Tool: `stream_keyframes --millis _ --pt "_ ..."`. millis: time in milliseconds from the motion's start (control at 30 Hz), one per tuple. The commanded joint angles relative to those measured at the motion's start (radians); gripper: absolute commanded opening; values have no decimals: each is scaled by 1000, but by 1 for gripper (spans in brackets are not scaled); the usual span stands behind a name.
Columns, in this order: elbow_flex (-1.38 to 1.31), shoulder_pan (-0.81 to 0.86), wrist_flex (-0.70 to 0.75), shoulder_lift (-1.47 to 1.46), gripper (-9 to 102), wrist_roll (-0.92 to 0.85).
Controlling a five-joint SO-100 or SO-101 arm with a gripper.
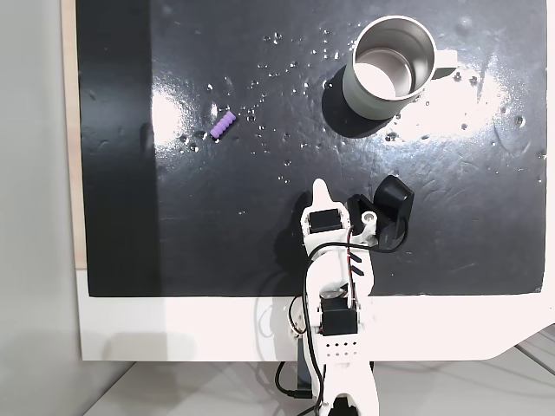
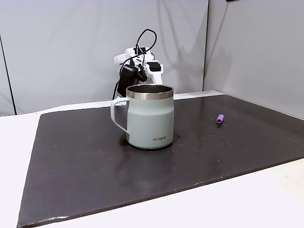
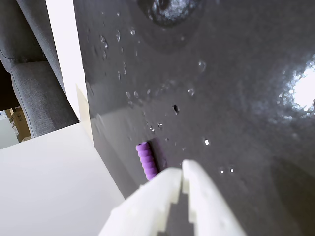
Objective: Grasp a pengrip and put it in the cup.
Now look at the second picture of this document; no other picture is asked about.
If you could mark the pale green steel mug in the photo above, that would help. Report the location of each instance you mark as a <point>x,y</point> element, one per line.
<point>149,118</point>

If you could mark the black oval camera box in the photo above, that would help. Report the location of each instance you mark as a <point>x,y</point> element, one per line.
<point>127,76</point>

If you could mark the black overhead fixture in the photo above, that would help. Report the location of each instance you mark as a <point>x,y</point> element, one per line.
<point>232,0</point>

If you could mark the black table mat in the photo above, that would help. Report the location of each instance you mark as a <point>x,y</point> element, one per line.
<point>95,171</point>

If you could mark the purple pen grip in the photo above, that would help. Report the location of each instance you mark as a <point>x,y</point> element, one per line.
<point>220,118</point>

